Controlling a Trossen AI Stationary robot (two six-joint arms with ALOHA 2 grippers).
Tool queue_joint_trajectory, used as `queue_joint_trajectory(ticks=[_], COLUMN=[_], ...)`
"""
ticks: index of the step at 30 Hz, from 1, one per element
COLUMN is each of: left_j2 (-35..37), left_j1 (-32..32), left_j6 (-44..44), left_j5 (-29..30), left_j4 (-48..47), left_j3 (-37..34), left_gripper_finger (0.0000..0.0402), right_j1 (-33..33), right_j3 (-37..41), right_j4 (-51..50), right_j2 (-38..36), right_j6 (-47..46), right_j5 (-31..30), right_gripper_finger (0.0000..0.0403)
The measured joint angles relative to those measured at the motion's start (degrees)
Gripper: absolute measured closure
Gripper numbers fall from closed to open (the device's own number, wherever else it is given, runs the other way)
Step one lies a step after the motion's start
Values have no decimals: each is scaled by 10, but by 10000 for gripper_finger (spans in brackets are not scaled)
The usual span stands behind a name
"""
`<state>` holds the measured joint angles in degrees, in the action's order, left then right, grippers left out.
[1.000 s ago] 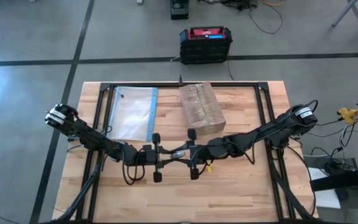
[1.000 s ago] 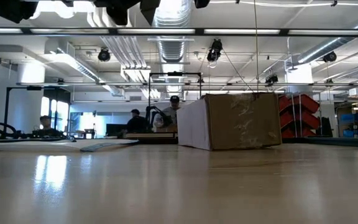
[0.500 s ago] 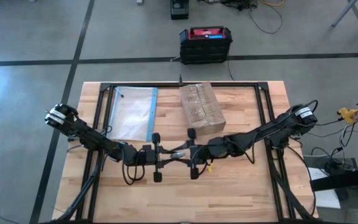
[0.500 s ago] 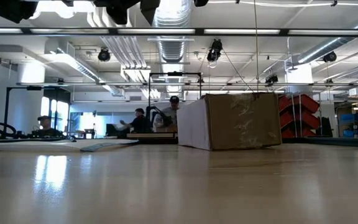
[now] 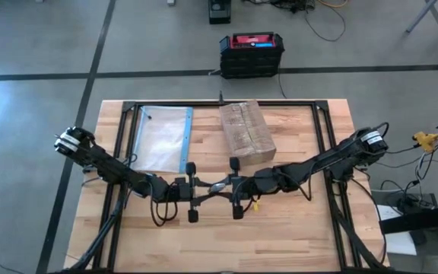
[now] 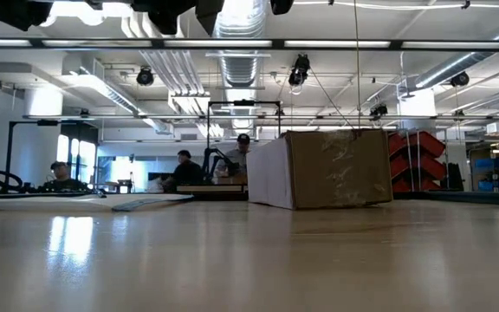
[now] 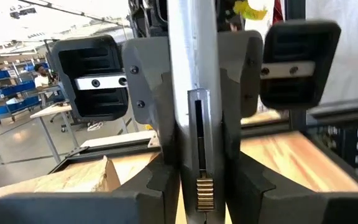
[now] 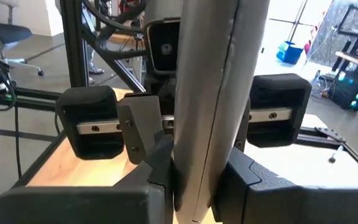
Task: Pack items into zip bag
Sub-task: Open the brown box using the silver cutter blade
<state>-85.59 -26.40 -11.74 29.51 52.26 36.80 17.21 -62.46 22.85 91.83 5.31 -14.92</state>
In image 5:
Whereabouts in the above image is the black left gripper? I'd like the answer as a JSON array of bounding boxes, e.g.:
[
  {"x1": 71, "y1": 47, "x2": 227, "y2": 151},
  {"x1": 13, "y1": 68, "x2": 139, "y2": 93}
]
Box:
[{"x1": 172, "y1": 161, "x2": 222, "y2": 225}]

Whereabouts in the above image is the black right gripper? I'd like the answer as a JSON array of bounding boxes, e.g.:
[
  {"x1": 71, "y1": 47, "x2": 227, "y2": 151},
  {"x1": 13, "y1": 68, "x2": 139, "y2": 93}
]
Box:
[{"x1": 213, "y1": 155, "x2": 260, "y2": 221}]

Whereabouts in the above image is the taped brown cardboard box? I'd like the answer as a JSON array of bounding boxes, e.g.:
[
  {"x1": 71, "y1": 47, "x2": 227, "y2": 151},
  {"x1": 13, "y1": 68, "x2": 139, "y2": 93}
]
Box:
[{"x1": 218, "y1": 100, "x2": 278, "y2": 170}]

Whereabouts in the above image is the clear mesh blue-zipper bag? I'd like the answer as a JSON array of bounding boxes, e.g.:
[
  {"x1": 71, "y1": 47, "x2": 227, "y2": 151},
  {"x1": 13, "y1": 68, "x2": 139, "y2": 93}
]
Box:
[{"x1": 131, "y1": 105, "x2": 194, "y2": 175}]

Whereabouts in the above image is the red and black toolbox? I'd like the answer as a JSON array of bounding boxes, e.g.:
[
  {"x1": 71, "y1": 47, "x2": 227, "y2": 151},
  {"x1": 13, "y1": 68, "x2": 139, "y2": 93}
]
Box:
[{"x1": 218, "y1": 32, "x2": 285, "y2": 80}]

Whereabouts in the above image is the black floor device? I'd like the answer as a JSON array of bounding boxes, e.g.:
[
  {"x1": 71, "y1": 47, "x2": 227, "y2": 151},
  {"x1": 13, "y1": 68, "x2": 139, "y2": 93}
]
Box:
[{"x1": 208, "y1": 0, "x2": 232, "y2": 25}]

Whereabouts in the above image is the white paper sheet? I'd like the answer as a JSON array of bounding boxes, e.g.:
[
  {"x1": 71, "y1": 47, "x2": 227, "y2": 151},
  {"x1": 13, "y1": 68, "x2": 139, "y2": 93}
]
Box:
[{"x1": 376, "y1": 204, "x2": 417, "y2": 256}]

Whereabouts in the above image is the black flat bar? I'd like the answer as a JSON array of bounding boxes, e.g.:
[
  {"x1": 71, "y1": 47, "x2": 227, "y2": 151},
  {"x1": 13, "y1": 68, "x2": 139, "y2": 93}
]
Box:
[{"x1": 379, "y1": 201, "x2": 438, "y2": 235}]

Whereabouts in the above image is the yellow power plug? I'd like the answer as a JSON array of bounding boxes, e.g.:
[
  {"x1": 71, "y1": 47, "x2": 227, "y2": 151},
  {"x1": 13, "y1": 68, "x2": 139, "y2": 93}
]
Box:
[{"x1": 412, "y1": 131, "x2": 438, "y2": 152}]

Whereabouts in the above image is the grey metal furniture leg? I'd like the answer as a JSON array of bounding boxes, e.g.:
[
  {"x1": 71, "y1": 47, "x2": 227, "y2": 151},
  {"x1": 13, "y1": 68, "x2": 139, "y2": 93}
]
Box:
[{"x1": 404, "y1": 0, "x2": 438, "y2": 35}]

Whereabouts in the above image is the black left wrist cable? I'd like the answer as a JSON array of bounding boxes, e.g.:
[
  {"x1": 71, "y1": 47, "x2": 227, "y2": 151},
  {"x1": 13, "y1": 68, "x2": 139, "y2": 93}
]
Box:
[{"x1": 149, "y1": 181, "x2": 179, "y2": 228}]

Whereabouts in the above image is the black left arm cable bundle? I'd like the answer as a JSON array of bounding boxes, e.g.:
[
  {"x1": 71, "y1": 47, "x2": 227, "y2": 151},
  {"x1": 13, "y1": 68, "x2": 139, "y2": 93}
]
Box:
[{"x1": 65, "y1": 182, "x2": 127, "y2": 274}]

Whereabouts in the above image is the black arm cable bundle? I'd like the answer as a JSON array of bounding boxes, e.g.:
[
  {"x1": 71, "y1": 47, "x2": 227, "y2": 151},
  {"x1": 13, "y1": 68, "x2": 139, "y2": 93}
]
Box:
[
  {"x1": 331, "y1": 178, "x2": 391, "y2": 274},
  {"x1": 65, "y1": 182, "x2": 127, "y2": 274}
]

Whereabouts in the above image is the thin black toolbox cord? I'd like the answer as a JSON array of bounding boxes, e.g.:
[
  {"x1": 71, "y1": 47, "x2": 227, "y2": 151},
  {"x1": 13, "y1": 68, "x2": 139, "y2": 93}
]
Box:
[{"x1": 277, "y1": 72, "x2": 287, "y2": 99}]

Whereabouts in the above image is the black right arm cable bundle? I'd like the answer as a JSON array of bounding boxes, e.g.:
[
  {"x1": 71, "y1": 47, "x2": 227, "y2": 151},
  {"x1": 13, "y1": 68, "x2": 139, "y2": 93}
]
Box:
[{"x1": 331, "y1": 178, "x2": 391, "y2": 274}]

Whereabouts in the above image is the black looped floor cable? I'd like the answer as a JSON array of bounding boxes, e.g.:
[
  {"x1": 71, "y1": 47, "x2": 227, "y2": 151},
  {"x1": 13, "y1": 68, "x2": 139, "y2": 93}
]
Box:
[{"x1": 304, "y1": 6, "x2": 348, "y2": 43}]

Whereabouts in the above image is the floor cable tangle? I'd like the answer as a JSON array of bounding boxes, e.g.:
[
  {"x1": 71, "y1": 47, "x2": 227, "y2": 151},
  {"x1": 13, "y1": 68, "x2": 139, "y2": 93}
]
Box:
[{"x1": 241, "y1": 0, "x2": 317, "y2": 12}]

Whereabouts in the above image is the yellow floor cable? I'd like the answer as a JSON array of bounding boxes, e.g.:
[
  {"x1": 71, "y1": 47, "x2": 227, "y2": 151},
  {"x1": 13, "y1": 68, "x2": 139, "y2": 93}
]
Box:
[{"x1": 316, "y1": 0, "x2": 349, "y2": 9}]

